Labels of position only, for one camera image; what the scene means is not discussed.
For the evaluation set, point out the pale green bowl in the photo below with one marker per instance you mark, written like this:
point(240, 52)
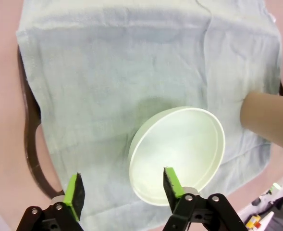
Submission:
point(179, 144)

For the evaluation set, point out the teal cloth mat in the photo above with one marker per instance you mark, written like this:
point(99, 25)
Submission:
point(107, 72)

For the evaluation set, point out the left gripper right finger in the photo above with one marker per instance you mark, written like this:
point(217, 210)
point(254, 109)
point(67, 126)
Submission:
point(173, 187)

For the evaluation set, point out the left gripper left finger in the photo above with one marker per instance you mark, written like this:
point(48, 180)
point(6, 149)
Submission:
point(71, 202)

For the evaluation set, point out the yellow red small box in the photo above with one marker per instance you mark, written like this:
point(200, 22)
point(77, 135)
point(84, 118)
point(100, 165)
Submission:
point(254, 222)

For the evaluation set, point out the dark brown tray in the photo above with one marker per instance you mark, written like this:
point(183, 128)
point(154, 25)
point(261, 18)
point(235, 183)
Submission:
point(32, 115)

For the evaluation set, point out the brown paper-look cup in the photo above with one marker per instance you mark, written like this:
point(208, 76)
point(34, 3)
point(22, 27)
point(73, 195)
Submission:
point(271, 118)

